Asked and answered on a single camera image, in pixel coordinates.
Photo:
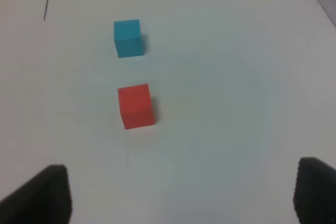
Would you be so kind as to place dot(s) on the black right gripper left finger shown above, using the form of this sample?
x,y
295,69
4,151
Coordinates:
x,y
45,198

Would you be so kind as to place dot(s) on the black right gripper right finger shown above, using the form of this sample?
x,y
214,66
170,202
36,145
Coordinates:
x,y
314,194

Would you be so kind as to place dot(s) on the red cube block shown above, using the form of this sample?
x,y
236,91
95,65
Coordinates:
x,y
135,106

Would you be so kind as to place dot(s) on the blue cube block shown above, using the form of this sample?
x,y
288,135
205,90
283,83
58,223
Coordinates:
x,y
128,38

